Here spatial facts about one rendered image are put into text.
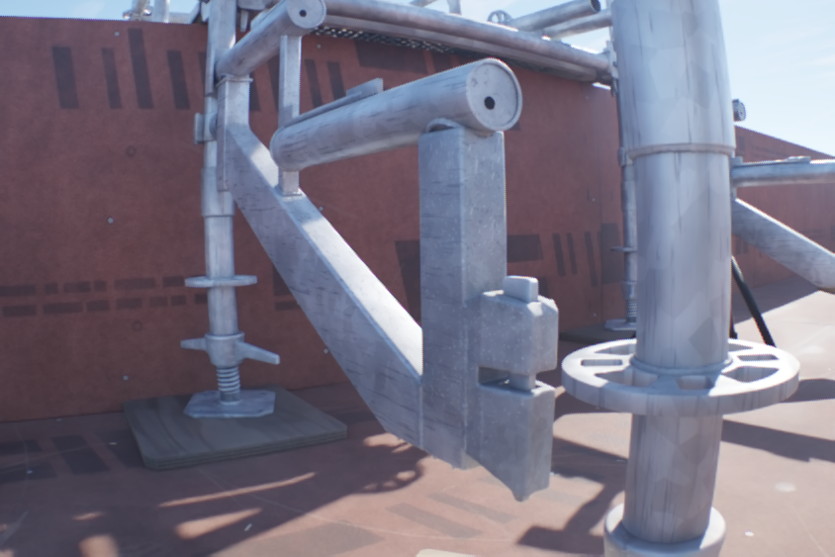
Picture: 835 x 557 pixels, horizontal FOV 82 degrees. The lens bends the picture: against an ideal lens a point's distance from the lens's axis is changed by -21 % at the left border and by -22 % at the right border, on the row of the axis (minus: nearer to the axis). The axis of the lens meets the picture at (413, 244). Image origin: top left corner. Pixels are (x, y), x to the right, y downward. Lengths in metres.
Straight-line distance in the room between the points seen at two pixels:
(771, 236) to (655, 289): 1.15
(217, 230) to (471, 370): 0.64
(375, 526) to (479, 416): 0.28
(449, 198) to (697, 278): 0.18
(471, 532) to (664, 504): 0.34
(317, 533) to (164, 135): 0.73
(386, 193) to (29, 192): 0.71
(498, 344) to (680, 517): 0.16
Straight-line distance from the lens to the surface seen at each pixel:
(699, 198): 0.27
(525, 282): 0.36
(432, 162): 0.40
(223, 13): 1.02
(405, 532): 0.62
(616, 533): 0.32
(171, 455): 0.81
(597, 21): 1.53
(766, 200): 2.86
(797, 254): 1.40
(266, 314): 1.12
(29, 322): 1.06
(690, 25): 0.28
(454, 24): 1.25
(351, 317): 0.51
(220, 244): 0.95
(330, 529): 0.63
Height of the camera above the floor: 0.31
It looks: 2 degrees down
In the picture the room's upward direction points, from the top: 2 degrees counter-clockwise
